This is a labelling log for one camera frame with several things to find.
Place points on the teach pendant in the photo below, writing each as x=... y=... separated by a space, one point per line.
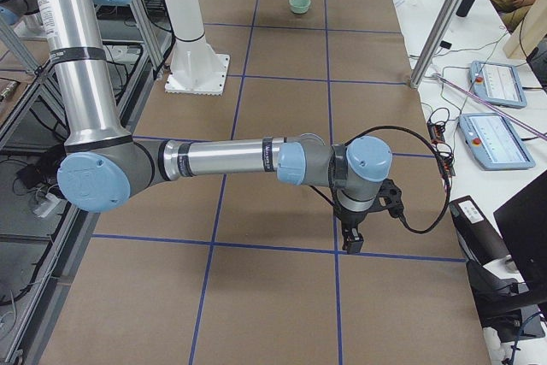
x=497 y=84
x=494 y=143

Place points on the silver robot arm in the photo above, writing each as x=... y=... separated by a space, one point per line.
x=105 y=166

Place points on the green ceramic bowl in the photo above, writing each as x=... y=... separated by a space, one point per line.
x=299 y=7

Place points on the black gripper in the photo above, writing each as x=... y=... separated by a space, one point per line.
x=349 y=220

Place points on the white pedestal column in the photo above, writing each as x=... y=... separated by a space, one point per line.
x=195 y=68

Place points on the near teach pendant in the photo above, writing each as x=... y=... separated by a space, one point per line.
x=494 y=143

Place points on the black box with label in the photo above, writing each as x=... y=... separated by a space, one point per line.
x=477 y=236

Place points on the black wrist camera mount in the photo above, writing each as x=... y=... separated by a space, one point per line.
x=390 y=199

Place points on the wooden board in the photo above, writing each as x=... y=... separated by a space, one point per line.
x=528 y=34

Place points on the brown paper table cover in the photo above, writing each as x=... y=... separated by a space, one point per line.
x=244 y=269

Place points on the aluminium frame post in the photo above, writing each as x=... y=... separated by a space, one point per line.
x=436 y=35

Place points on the far teach pendant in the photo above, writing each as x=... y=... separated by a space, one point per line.
x=497 y=84

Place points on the black monitor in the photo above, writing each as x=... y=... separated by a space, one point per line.
x=522 y=224

